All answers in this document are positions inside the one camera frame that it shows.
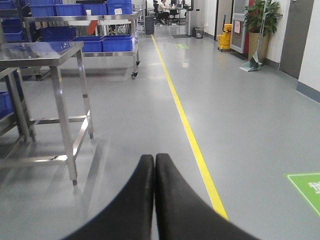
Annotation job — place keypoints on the green floor sign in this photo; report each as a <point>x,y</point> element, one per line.
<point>308,185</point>

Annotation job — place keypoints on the yellow mop bucket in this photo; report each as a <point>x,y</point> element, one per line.
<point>224,39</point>

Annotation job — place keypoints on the steel cart with bins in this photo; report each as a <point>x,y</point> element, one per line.
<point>64,20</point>

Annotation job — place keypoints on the potted green plant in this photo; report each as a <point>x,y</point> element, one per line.
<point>260,21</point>

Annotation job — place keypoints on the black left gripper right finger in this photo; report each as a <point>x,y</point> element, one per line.
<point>181,213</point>

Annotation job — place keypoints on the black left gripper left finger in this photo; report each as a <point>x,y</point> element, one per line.
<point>129,215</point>

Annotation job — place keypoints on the blue bin on cart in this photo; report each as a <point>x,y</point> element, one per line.
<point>92,44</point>
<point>117,43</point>

